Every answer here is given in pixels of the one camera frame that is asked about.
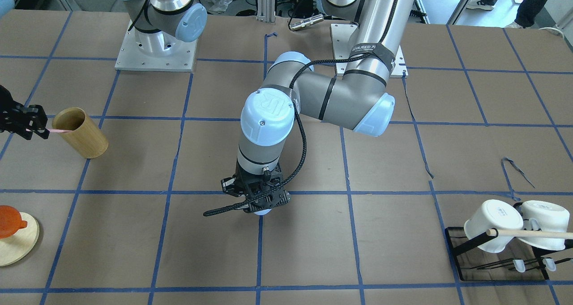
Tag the black wire mug rack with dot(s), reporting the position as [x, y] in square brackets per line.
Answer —
[486, 258]

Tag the aluminium frame post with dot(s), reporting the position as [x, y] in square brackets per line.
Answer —
[266, 11]

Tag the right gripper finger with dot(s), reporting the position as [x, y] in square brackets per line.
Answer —
[32, 116]
[26, 132]

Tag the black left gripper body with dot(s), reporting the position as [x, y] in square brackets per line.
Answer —
[229, 185]

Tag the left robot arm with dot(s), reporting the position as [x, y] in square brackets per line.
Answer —
[349, 91]

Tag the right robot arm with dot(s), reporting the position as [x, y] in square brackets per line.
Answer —
[185, 20]

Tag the pink chopstick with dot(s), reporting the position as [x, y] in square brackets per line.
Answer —
[58, 130]

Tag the white mug near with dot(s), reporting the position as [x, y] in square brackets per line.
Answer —
[493, 214]

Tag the wooden rack handle rod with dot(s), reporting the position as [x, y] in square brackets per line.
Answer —
[528, 233]

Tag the orange cup on stand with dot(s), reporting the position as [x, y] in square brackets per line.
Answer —
[10, 221]

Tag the white mug far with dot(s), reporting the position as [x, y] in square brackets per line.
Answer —
[550, 217]

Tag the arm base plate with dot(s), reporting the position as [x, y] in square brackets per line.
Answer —
[341, 36]
[157, 52]

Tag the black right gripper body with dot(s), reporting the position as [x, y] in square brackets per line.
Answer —
[13, 115]

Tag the white mug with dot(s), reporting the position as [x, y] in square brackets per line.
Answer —
[493, 214]
[550, 217]

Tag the bamboo chopstick holder cup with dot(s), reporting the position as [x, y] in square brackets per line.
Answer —
[80, 132]

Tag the light blue plastic cup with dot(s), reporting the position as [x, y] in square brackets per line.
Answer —
[262, 212]

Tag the wooden cup tree stand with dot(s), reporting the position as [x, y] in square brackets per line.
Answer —
[18, 245]

